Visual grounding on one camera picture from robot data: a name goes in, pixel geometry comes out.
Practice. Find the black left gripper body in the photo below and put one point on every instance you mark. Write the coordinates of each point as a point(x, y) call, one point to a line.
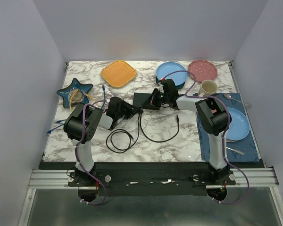
point(122, 113)

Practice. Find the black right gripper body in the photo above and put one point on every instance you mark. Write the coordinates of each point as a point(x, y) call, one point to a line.
point(165, 98)

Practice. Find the black network switch box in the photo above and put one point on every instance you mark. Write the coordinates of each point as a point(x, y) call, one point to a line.
point(142, 100)

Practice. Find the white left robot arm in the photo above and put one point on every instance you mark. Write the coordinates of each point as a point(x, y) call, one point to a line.
point(83, 121)

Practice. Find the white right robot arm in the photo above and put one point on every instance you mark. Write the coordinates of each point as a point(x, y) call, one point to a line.
point(212, 113)

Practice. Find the blue round plate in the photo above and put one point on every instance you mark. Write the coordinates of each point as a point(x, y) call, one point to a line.
point(179, 75)

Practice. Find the orange woven square plate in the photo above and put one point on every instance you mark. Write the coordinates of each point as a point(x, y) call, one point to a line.
point(118, 73)

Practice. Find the cream ceramic mug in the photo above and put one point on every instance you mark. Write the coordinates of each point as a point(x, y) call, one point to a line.
point(207, 88)

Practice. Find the pink dotted plate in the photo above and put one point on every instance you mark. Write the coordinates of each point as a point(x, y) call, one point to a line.
point(202, 70)

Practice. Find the blue star-shaped dish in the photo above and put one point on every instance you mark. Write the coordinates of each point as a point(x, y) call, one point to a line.
point(76, 92)

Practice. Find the metal spoon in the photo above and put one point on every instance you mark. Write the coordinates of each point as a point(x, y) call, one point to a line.
point(229, 97)

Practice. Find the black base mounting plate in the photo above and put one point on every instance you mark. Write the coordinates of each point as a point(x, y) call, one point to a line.
point(152, 190)

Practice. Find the light blue plate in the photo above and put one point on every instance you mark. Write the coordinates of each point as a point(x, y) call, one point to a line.
point(239, 126)

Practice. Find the metal fork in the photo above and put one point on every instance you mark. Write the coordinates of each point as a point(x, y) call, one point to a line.
point(237, 151)

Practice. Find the dark blue placemat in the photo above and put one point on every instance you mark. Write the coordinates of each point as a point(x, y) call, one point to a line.
point(247, 145)

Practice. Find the aluminium rail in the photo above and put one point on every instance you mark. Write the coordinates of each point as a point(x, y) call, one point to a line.
point(59, 179)

